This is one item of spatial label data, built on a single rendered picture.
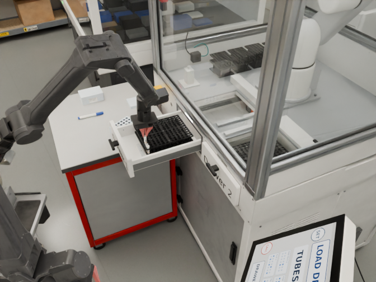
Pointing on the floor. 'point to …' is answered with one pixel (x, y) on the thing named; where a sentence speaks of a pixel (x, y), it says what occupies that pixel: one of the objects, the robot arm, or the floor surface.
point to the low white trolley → (109, 169)
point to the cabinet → (368, 183)
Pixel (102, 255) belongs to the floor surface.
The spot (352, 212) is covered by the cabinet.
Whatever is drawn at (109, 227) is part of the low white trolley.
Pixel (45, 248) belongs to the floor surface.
